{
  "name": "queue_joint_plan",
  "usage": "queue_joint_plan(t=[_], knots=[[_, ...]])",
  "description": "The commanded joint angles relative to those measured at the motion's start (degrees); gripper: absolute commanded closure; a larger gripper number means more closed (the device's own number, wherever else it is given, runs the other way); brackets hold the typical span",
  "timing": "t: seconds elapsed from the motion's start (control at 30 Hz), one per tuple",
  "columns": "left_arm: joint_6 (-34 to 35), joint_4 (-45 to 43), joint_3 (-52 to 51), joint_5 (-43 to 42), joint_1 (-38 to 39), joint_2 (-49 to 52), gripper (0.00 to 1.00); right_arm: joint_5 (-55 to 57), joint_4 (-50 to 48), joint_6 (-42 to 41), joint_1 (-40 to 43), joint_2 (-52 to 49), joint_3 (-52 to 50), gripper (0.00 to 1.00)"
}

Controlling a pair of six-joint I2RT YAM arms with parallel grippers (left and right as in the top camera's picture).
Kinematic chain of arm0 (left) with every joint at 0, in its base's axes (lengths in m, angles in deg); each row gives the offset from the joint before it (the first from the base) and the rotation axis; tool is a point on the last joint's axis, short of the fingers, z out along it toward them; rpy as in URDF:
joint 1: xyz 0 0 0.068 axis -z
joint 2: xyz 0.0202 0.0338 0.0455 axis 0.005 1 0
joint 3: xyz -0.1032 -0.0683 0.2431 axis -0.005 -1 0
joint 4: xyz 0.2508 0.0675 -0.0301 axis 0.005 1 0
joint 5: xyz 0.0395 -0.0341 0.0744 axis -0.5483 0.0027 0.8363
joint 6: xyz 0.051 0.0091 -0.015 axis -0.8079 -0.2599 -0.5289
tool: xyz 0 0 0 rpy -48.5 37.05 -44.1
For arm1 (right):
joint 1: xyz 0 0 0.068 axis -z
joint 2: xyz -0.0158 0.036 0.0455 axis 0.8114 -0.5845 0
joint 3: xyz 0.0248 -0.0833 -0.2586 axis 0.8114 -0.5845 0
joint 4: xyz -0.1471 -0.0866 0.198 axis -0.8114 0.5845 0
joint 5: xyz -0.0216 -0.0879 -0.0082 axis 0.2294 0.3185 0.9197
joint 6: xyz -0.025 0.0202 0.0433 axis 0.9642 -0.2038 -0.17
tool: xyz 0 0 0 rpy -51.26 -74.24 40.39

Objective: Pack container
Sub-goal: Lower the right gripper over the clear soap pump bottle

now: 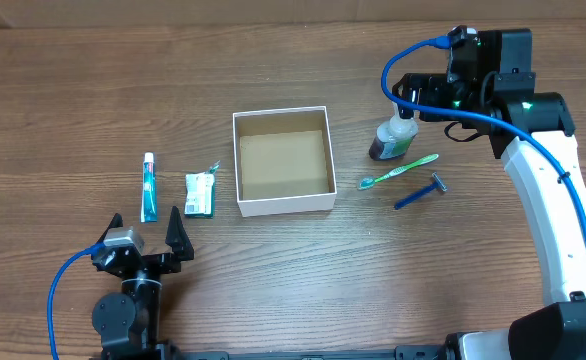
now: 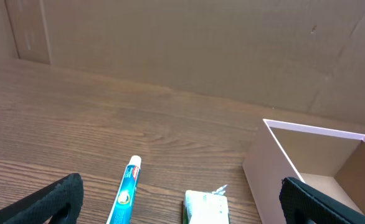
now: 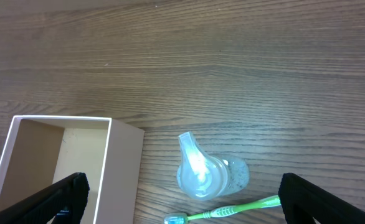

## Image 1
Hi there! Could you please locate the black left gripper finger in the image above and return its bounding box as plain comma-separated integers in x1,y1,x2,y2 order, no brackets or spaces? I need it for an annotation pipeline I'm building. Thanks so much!
165,206,194,260
103,213,123,244

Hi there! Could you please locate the clear soap pump bottle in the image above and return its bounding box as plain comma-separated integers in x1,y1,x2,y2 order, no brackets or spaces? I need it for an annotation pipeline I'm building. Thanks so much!
369,104,419,161

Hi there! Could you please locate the blue disposable razor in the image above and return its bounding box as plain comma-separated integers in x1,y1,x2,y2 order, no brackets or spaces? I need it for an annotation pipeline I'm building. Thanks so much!
394,172,448,210

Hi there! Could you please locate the green toothbrush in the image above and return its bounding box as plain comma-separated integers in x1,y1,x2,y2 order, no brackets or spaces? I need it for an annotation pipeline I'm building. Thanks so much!
358,154,439,190

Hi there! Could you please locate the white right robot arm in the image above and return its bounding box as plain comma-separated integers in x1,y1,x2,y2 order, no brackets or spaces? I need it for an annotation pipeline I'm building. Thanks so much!
381,26,586,359

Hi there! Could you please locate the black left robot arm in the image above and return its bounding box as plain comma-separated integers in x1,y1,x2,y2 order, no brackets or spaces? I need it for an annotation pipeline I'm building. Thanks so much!
91,207,194,360

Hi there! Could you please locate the teal toothpaste tube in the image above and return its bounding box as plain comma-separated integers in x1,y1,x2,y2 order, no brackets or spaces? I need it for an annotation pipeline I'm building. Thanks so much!
140,152,158,223

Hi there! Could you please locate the green white floss packet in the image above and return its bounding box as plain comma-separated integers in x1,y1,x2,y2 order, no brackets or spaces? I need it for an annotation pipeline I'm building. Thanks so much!
184,161,220,218

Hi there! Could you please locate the white cardboard box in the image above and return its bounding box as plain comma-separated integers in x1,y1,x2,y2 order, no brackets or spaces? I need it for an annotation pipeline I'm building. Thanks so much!
232,106,337,217

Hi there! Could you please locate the blue left camera cable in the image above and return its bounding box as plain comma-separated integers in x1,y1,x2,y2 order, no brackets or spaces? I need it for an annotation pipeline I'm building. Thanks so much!
46,242,107,360

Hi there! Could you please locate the blue camera cable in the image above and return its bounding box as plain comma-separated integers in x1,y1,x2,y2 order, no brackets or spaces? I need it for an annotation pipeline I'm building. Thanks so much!
46,242,107,360
380,35,586,299

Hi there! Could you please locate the blue right camera cable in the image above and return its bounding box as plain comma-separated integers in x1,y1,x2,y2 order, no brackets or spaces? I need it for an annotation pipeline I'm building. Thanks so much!
380,35,586,299

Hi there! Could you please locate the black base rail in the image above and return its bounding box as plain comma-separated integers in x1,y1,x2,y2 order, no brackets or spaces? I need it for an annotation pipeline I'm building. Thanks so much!
180,345,455,360

